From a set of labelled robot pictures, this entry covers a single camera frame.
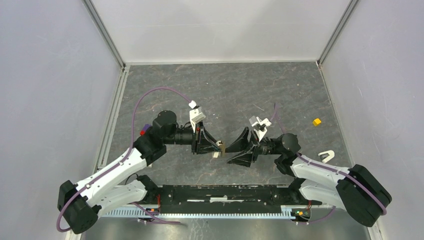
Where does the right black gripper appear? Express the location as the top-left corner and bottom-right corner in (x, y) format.
(223, 127), (280, 168)

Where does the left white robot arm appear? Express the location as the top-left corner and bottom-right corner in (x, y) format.
(56, 108), (223, 234)

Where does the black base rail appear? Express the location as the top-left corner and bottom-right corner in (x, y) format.
(140, 184), (322, 214)

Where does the yellow cube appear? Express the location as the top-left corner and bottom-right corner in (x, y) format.
(312, 118), (322, 127)

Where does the white plastic hook piece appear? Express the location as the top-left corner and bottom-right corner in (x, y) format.
(318, 150), (335, 163)

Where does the purple and red block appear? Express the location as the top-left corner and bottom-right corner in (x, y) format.
(139, 124), (151, 136)

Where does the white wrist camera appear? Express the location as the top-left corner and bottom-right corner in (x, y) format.
(188, 100), (206, 125)
(249, 116), (272, 142)

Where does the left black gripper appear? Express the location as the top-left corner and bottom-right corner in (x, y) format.
(164, 120), (221, 156)

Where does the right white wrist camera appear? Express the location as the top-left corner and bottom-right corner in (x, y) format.
(249, 116), (272, 142)

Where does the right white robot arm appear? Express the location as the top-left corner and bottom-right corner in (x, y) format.
(225, 127), (392, 227)

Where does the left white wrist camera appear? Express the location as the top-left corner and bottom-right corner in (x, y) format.
(188, 100), (206, 125)

